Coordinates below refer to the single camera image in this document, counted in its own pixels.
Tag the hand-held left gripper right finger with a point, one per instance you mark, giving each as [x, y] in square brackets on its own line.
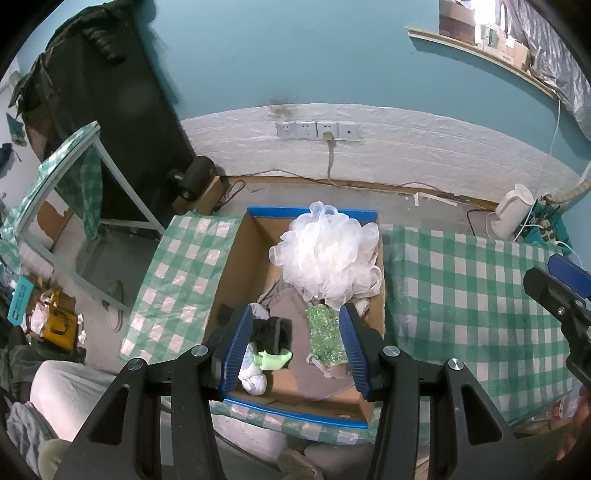
[352, 350]

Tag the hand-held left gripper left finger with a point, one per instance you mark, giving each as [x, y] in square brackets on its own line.
[238, 350]

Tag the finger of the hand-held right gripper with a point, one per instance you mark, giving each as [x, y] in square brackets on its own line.
[545, 286]
[570, 274]

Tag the green sequin cloth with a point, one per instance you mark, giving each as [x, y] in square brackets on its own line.
[325, 332]

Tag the white cloth blue print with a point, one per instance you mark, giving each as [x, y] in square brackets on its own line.
[253, 381]

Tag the light green sock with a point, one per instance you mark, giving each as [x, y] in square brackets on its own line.
[272, 360]

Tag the black glove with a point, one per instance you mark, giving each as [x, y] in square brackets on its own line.
[272, 334]

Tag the taupe grey towel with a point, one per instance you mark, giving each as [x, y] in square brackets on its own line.
[304, 369]

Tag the white mesh bath pouf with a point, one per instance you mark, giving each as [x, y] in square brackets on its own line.
[323, 254]

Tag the person's right hand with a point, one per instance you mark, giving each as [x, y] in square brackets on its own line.
[581, 415]

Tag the green power strip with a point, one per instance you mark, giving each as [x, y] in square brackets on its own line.
[549, 226]

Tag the white electric kettle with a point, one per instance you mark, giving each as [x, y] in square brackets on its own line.
[508, 212]

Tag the green white checkered tablecloth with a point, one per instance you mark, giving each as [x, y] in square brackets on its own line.
[461, 286]

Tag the clear plastic bag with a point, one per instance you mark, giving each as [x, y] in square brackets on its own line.
[563, 408]

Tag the grey slipper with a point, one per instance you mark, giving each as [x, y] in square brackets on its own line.
[113, 304]

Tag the small brown cardboard box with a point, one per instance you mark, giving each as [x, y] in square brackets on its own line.
[210, 194]

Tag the yellow bag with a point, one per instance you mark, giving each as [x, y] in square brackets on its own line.
[60, 330]

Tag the person's grey trousered leg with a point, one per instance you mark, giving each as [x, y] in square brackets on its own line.
[64, 397]

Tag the black cylindrical device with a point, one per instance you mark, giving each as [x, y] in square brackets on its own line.
[196, 173]

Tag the silver foil curtain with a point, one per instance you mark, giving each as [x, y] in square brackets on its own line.
[558, 55]

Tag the blue packet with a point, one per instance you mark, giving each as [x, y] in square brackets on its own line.
[19, 302]

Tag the wooden window sill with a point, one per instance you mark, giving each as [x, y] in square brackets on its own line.
[480, 55]

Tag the white wall socket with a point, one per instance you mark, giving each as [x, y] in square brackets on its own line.
[306, 130]
[286, 130]
[349, 131]
[328, 126]

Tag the grey metal frame table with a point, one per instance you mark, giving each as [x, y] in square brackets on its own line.
[69, 170]

